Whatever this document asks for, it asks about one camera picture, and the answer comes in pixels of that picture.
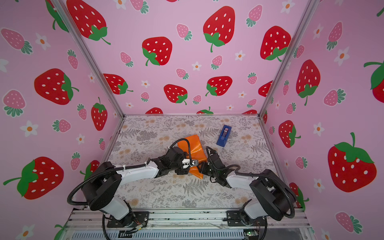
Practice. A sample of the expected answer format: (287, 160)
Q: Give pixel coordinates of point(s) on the aluminium front frame rail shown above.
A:
(186, 224)

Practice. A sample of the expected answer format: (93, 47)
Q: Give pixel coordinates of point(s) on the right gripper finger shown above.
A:
(211, 153)
(204, 169)

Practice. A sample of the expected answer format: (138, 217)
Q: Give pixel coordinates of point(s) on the right aluminium corner post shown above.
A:
(301, 28)

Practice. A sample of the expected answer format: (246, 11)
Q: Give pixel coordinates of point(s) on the orange wrapping paper sheet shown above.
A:
(196, 151)

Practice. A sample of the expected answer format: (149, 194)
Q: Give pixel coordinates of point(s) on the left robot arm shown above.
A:
(101, 187)

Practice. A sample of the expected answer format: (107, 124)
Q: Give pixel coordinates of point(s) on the left aluminium corner post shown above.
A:
(78, 38)

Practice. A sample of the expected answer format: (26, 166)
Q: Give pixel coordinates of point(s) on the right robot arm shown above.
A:
(273, 198)

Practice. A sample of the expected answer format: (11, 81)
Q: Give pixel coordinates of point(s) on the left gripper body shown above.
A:
(179, 165)

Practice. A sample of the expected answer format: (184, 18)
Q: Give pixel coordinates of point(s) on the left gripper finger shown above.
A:
(196, 162)
(183, 171)

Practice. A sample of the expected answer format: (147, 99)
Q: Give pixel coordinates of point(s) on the aluminium corner post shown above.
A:
(78, 38)
(301, 28)

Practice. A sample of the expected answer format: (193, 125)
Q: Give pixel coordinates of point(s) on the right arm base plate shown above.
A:
(239, 218)

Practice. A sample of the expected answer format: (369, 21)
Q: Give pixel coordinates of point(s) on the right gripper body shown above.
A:
(211, 163)

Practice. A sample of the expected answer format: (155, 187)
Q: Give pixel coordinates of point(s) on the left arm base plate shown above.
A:
(131, 220)

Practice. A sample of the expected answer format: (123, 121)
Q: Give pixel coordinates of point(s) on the blue tape dispenser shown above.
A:
(224, 136)

